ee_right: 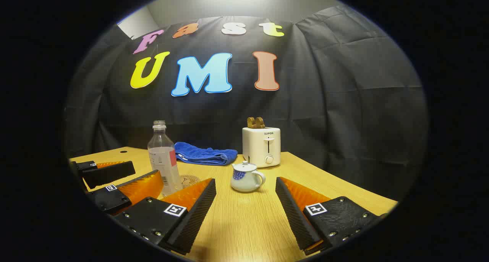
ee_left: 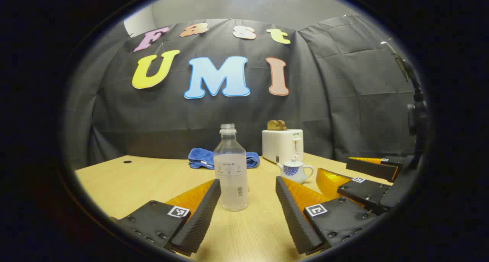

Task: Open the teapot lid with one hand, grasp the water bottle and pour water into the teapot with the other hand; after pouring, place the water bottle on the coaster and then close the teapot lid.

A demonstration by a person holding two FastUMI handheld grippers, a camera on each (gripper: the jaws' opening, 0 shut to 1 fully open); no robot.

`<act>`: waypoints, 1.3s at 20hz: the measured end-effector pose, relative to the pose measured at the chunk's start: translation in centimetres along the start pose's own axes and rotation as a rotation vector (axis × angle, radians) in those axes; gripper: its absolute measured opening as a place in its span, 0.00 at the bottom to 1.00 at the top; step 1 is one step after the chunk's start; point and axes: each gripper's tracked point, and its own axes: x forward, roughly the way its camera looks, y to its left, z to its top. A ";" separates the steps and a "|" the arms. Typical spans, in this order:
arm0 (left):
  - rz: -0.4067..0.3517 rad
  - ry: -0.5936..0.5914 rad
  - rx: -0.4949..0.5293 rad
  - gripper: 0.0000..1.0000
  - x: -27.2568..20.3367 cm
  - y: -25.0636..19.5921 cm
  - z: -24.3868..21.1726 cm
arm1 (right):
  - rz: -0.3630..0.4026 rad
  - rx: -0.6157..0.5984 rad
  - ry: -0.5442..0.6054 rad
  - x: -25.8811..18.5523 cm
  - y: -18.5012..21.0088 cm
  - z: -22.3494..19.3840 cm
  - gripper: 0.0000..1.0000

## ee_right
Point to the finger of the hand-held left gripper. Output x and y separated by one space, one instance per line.
109 201
110 174

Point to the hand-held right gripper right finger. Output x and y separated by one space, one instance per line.
294 216

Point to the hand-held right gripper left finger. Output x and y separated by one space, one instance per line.
198 216

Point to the round wooden coaster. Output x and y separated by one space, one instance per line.
190 180

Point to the clear plastic water bottle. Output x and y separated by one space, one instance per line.
162 155

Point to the blue towel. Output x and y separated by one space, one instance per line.
206 155

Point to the white toaster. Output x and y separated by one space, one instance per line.
259 147

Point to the black backdrop cloth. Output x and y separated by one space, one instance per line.
324 101

